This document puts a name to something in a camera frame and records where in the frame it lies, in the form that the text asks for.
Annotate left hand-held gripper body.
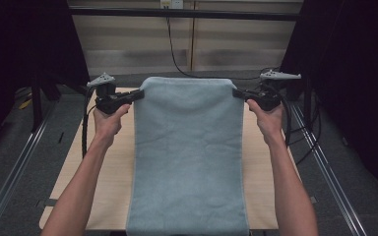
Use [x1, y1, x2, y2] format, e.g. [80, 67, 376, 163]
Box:
[86, 72, 133, 116]

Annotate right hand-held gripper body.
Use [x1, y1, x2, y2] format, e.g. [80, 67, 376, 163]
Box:
[244, 69, 302, 112]

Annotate light blue towel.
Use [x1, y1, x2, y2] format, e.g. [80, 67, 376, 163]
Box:
[125, 76, 251, 236]

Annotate person's left hand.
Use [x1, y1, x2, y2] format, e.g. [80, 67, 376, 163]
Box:
[93, 102, 132, 148]

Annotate person's right hand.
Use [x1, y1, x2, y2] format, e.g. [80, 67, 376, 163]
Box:
[245, 98, 285, 148]

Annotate black metal stand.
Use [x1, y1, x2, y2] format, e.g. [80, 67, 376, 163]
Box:
[30, 77, 44, 134]

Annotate yellow object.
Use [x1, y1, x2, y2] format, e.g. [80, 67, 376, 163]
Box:
[18, 97, 33, 110]

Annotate black curtain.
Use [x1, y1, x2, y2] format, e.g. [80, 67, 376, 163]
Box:
[0, 0, 93, 161]
[265, 0, 378, 206]

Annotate black horizontal metal bar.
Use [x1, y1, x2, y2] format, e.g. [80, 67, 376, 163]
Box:
[68, 7, 300, 23]

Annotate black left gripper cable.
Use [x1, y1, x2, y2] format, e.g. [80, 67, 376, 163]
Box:
[81, 86, 98, 159]

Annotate black wall cable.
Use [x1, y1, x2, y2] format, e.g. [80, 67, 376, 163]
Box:
[164, 16, 264, 81]

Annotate black floor cables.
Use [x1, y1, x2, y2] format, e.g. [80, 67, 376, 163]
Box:
[255, 66, 323, 166]

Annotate white wall power outlet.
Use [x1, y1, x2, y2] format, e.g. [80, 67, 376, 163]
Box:
[159, 0, 185, 10]

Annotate metal floor rail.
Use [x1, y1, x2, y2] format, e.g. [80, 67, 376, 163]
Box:
[0, 100, 59, 236]
[289, 103, 369, 236]

